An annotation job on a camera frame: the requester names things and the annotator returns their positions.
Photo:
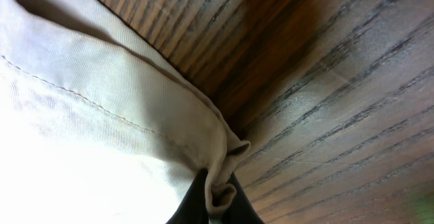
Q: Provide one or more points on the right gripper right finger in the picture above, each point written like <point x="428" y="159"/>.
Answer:
<point x="240" y="211"/>

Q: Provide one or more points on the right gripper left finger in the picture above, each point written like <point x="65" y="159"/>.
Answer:
<point x="192" y="209"/>

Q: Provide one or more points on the beige shorts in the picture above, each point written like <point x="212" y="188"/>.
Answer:
<point x="97" y="127"/>

